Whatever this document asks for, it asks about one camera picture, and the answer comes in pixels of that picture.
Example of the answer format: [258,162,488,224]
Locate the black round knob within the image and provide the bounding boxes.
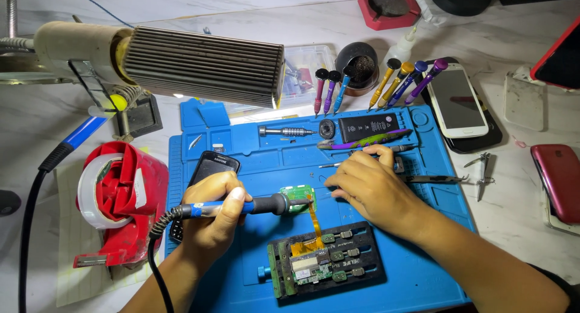
[0,189,22,217]

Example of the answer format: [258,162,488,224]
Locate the yellow precision screwdriver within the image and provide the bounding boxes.
[367,58,402,112]
[376,61,416,111]

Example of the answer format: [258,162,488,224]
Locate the black round object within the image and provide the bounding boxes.
[429,0,495,17]

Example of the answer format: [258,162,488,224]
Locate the dark blue precision screwdriver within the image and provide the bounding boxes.
[385,60,428,110]

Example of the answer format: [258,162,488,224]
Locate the clear phone case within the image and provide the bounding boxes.
[503,72,546,132]

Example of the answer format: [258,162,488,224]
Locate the light blue precision screwdriver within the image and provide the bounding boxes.
[333,66,357,116]

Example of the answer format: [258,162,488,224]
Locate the metal clamp stand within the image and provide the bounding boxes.
[0,0,75,85]

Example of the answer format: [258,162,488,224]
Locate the dark red phone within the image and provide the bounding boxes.
[530,144,580,226]

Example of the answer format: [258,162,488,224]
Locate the ribbed aluminium desk lamp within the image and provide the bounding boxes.
[34,21,285,109]

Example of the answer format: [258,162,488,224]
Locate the soldering iron spring stand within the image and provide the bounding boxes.
[111,84,164,144]

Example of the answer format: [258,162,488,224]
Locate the black soldering iron cable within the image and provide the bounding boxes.
[147,209,182,313]

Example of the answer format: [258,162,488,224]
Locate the clear squeeze bottle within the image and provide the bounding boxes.
[383,25,418,74]

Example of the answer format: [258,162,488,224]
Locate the thin blue wire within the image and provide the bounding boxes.
[68,0,135,29]

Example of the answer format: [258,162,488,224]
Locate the white phone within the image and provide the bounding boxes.
[543,193,580,236]

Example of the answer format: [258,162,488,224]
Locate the person's right hand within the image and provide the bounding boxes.
[324,144,425,237]

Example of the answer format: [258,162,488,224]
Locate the red tape dispenser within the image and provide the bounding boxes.
[73,142,169,269]

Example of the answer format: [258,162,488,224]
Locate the blue silicone repair mat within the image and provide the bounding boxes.
[164,98,476,313]

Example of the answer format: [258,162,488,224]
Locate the silver tweezers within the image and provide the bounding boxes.
[398,173,470,184]

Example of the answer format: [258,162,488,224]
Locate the person's left hand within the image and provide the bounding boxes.
[180,171,253,262]

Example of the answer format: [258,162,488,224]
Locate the small round black speaker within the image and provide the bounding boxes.
[318,119,336,140]

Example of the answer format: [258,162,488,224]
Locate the orange flex cable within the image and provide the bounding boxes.
[290,194,327,258]

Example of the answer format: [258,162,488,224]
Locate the black circuit board holder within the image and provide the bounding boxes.
[258,221,388,300]

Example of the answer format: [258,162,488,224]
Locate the small green circuit board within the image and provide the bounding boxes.
[279,185,318,213]

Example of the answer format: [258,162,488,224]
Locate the pink precision screwdriver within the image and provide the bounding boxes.
[314,68,330,119]

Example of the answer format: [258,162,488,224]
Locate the black metal pen tool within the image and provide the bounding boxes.
[318,145,416,169]

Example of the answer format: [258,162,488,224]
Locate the purple green toothbrush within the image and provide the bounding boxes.
[316,128,413,151]

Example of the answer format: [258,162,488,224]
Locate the white smartphone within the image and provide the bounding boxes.
[423,62,489,139]

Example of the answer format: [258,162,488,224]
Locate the red ashtray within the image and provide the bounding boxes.
[357,0,422,32]

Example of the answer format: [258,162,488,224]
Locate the red cased smartphone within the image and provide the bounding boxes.
[530,16,580,91]

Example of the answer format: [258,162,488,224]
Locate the metal nail clipper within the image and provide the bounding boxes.
[463,152,496,202]

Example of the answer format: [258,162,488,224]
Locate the clear tape roll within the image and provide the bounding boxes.
[77,153,126,230]

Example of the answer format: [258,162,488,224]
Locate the black phone battery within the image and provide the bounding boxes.
[338,112,401,145]

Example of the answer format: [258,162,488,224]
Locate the blue black soldering iron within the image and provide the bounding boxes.
[170,193,314,221]

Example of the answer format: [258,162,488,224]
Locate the short purple precision screwdriver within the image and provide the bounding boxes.
[323,70,342,117]

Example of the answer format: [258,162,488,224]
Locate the silver screwdriver handle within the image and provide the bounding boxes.
[258,125,319,139]

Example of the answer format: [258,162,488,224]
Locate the phone circuit board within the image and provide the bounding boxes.
[290,250,334,286]

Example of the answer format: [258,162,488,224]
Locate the black sleeve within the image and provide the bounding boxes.
[529,263,580,313]

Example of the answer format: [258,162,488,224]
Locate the black keypad phone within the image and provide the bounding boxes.
[170,151,241,243]

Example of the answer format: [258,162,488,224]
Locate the long purple precision screwdriver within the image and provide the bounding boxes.
[404,59,449,106]

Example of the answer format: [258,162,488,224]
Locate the black round tip cleaner pot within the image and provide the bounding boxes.
[334,42,380,97]

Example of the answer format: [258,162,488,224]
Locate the blue handled soldering iron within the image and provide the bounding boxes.
[18,116,109,313]

